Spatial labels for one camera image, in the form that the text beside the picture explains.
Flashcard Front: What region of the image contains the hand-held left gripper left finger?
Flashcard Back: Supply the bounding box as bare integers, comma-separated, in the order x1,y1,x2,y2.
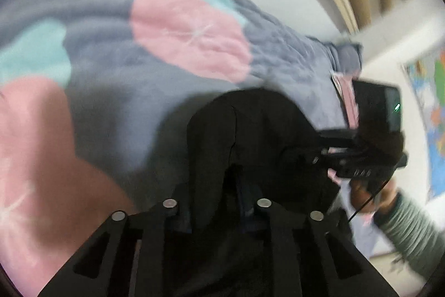
36,198,192,297

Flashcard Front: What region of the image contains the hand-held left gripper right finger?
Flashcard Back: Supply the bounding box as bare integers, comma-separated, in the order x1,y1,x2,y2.
236,175,400,297

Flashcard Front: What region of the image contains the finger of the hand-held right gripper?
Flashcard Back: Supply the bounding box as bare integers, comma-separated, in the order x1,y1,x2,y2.
282,145,352,173
318,129,359,145

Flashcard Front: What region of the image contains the black garment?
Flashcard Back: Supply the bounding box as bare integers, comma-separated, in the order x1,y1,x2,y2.
163,87,356,297

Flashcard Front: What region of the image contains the person's right forearm, green sleeve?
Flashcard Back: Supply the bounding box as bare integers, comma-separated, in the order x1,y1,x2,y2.
373,191,444,281

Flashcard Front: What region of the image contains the person's right hand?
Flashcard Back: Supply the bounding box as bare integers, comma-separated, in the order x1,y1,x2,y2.
348,177,399,215

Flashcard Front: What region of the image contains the grey blanket with pink circles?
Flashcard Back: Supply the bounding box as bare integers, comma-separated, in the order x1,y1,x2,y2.
0,0,364,296

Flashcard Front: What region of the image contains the colourful wall poster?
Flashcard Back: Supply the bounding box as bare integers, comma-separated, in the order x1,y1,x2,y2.
401,47,445,203

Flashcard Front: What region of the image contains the thin black cable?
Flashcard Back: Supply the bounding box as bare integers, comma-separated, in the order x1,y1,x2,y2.
347,179,390,224

